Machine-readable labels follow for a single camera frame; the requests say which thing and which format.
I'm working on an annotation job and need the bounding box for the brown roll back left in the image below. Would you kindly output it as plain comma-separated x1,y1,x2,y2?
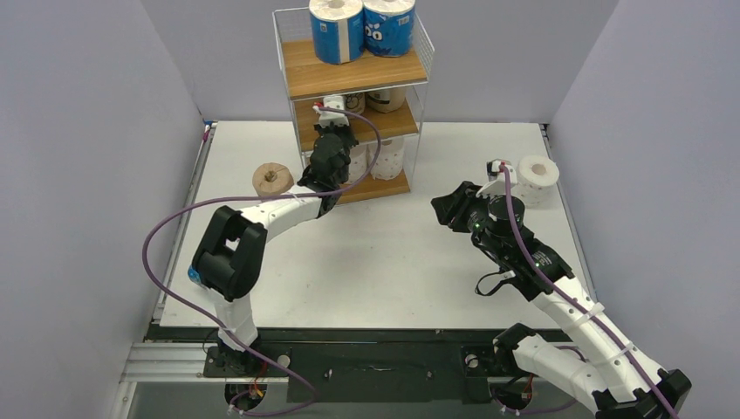
252,162,295,196

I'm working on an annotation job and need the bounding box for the brown paper roll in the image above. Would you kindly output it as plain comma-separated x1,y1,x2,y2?
365,86,407,113

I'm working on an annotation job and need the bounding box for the blue white roll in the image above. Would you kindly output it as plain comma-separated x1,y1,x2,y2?
363,0,415,57
309,0,365,65

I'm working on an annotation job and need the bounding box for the brown cartoon printed roll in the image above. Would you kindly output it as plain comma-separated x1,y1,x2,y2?
344,92,366,114

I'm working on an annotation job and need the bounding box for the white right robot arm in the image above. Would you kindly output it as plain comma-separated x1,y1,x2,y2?
431,182,692,418

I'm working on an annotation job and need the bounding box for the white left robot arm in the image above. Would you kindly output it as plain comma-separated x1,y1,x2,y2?
188,124,358,375

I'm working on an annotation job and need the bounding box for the blue roll left edge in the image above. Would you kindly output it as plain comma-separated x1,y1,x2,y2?
187,266,202,286

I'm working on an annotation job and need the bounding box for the white roll near right wall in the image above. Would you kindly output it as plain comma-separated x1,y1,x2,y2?
512,155,559,208

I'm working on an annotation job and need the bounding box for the white dotted roll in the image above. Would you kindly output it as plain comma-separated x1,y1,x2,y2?
370,137,405,181
347,145,367,183

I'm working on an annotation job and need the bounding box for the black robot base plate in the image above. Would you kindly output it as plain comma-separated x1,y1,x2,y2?
145,325,534,404

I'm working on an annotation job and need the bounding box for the white wire wooden shelf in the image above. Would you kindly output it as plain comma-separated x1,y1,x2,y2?
272,7,435,203

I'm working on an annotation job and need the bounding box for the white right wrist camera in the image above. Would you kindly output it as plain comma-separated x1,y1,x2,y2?
476,159,518,198

